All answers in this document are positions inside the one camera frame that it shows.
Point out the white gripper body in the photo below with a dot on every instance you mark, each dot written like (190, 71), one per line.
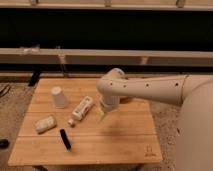
(109, 103)

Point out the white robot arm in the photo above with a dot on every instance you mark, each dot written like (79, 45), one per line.
(193, 93)

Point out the black marker eraser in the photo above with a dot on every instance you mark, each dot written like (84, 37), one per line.
(65, 139)

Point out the white wrapped eraser block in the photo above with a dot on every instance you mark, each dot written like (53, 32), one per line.
(45, 124)

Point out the orange bowl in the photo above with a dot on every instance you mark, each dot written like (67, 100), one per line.
(124, 98)

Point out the white tube with cap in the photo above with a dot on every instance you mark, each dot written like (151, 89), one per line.
(81, 110)

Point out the wooden table board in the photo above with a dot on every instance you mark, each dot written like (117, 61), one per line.
(125, 136)

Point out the black object on floor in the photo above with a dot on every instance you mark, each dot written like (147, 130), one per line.
(4, 143)

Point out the black table leg bracket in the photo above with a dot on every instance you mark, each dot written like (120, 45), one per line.
(34, 78)

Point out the metal rail beam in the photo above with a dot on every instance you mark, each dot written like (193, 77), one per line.
(108, 57)

